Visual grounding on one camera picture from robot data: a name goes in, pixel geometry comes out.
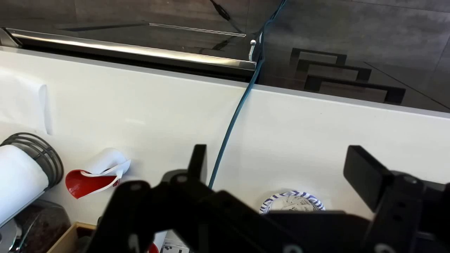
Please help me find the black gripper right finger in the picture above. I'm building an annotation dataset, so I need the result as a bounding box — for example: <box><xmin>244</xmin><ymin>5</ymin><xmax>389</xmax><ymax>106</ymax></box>
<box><xmin>342</xmin><ymin>145</ymin><xmax>450</xmax><ymax>253</ymax></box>

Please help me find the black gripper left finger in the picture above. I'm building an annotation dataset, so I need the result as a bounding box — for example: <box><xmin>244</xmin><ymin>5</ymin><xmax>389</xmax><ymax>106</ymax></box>
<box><xmin>85</xmin><ymin>145</ymin><xmax>262</xmax><ymax>253</ymax></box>

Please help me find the blue patterned paper bowl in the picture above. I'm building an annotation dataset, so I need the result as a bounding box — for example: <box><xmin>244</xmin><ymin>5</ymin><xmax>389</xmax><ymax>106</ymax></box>
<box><xmin>258</xmin><ymin>190</ymin><xmax>324</xmax><ymax>214</ymax></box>

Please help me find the white red-lined mug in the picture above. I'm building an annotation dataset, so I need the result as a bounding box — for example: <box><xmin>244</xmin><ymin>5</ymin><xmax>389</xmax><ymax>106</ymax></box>
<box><xmin>64</xmin><ymin>148</ymin><xmax>130</xmax><ymax>200</ymax></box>

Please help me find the wooden organizer box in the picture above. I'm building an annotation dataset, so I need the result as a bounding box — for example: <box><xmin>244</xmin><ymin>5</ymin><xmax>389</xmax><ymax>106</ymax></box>
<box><xmin>46</xmin><ymin>222</ymin><xmax>95</xmax><ymax>253</ymax></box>

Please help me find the white paper towel roll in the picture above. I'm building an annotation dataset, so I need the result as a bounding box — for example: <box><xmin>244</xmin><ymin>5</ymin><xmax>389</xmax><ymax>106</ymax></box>
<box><xmin>0</xmin><ymin>145</ymin><xmax>49</xmax><ymax>227</ymax></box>

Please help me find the black wire towel holder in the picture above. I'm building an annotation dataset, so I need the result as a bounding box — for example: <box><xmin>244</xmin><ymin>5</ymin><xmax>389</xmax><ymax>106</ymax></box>
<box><xmin>1</xmin><ymin>133</ymin><xmax>64</xmax><ymax>189</ymax></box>

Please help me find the teal cable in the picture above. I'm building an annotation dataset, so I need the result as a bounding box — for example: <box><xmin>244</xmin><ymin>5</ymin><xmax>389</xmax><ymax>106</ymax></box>
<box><xmin>206</xmin><ymin>0</ymin><xmax>288</xmax><ymax>190</ymax></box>

